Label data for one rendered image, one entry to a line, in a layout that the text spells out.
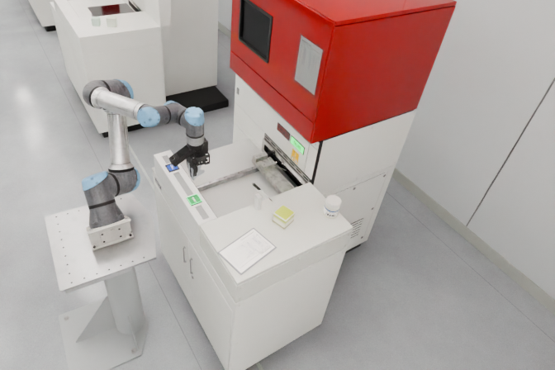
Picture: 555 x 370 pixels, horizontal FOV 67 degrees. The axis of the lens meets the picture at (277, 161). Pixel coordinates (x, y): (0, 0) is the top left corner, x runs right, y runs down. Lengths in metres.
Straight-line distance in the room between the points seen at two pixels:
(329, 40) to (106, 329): 2.03
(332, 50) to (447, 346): 2.00
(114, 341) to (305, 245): 1.34
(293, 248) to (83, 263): 0.92
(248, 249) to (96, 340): 1.25
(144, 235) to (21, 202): 1.69
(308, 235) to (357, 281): 1.18
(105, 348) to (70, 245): 0.81
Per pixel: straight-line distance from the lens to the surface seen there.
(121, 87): 2.04
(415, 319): 3.02
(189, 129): 1.72
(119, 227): 2.01
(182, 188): 2.08
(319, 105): 1.86
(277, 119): 2.27
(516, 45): 3.01
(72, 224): 2.21
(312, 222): 1.97
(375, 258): 3.20
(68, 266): 2.06
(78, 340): 2.78
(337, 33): 1.72
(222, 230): 1.89
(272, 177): 2.28
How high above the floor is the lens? 2.41
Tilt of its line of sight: 40 degrees down
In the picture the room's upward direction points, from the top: 8 degrees clockwise
